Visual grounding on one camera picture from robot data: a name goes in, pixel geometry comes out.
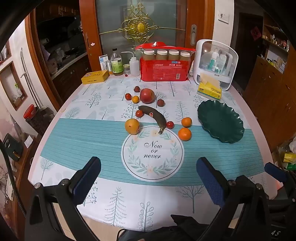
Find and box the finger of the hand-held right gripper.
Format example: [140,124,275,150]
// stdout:
[264,162,292,186]

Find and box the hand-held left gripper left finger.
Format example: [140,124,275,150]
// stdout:
[24,156,102,241]

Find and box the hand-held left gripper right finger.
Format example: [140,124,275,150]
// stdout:
[196,157,271,241]

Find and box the dark green scalloped plate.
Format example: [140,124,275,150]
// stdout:
[197,100,245,143]

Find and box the large yellow-orange orange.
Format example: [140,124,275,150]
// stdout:
[125,118,140,135]

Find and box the overripe dark banana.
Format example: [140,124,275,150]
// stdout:
[138,105,167,135]

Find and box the red apple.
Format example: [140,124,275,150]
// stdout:
[139,88,155,104]

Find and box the tree-print teal tablecloth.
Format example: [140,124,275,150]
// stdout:
[28,75,274,233]

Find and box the brown wooden cabinet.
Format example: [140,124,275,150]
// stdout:
[244,54,296,151]

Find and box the red round container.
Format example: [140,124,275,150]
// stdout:
[23,104,38,120]

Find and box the yellow tissue pack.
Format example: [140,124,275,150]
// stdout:
[196,72,222,100]

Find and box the yellow flat box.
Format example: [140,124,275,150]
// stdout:
[81,70,109,85]

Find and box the white clear-door storage box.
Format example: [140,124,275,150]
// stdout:
[193,39,238,91]

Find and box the green-label glass bottle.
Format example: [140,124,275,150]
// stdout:
[111,48,124,76]

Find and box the small white blue carton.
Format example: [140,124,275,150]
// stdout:
[99,55,109,70]

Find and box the teal cosmetic bottle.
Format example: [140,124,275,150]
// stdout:
[207,59,218,72]

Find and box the white squeeze bottle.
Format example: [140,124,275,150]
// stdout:
[121,51,141,77]

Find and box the red paper cup pack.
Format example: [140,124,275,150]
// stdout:
[135,42,192,82]

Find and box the gold door ornament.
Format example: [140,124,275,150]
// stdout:
[99,2,186,43]

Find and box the wooden picture frame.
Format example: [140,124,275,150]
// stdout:
[0,61,28,110]

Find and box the white wall switch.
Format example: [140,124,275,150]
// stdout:
[218,11,230,24]

